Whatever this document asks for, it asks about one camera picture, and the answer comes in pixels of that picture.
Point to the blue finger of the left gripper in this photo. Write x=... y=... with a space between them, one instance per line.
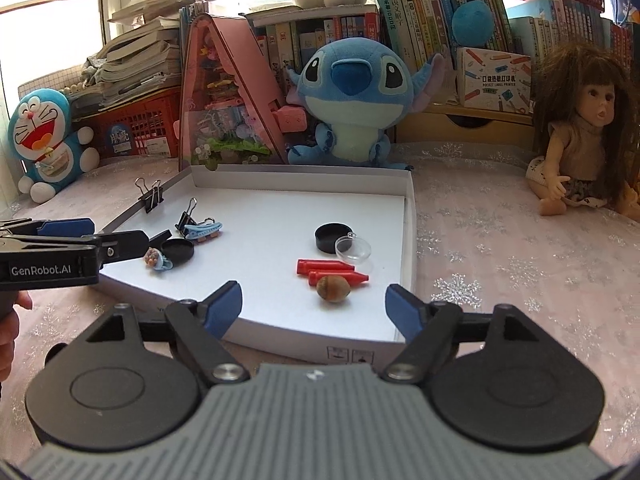
x=76 y=227
x=122 y=246

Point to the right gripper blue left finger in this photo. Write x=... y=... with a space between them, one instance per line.
x=196 y=329

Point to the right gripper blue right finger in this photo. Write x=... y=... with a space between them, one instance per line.
x=428 y=330

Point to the blue bear hair clip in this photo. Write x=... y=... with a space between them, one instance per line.
x=156 y=260

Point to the black round cap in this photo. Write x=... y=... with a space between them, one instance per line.
x=176 y=249
x=326 y=236

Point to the black binder clip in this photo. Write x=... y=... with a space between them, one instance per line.
x=186 y=217
x=150 y=195

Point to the red crayon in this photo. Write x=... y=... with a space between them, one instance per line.
x=353 y=278
x=305 y=266

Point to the brown walnut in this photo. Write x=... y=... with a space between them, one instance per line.
x=333 y=288

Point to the clear plastic dome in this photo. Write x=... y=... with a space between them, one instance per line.
x=352 y=249

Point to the person left hand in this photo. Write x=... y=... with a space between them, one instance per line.
x=9 y=330

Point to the black binder clip on tray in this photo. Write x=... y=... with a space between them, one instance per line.
x=150 y=195

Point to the Doraemon plush toy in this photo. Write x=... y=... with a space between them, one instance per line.
x=40 y=133

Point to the pink snowflake tablecloth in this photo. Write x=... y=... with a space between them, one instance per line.
x=480 y=241

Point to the red plastic crate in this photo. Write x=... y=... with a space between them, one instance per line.
x=143 y=127

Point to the white cardboard tray box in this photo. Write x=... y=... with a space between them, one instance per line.
x=269 y=215

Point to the pink triangular miniature house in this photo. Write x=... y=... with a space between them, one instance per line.
x=232 y=109

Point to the stack of books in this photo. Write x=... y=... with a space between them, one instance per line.
x=145 y=58

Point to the wooden drawer box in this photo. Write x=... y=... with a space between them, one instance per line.
x=452 y=123

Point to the Stitch blue plush toy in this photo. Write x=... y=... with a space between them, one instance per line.
x=358 y=88

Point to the white pencil print box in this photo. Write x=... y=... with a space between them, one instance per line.
x=494 y=80

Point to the brown haired baby doll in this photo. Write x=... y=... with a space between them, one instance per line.
x=585 y=116

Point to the row of shelf books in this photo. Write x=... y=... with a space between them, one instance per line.
x=413 y=29

